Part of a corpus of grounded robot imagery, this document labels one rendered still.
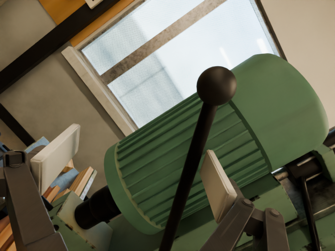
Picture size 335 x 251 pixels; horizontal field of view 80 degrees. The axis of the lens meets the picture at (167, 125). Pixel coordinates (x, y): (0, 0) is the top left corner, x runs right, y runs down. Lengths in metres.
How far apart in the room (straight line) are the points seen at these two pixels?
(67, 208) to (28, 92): 1.57
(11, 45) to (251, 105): 1.85
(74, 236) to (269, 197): 0.35
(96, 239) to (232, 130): 0.34
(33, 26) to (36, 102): 0.57
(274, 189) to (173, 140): 0.17
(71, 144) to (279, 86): 0.25
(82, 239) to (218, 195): 0.33
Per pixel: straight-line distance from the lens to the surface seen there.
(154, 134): 0.31
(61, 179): 0.74
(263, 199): 0.37
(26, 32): 1.90
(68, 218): 0.44
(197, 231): 0.38
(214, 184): 0.18
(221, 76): 0.17
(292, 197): 0.45
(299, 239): 0.42
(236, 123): 0.28
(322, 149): 0.42
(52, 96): 1.86
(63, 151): 0.19
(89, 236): 0.47
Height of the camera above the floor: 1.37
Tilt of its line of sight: 9 degrees down
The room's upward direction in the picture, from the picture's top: 58 degrees clockwise
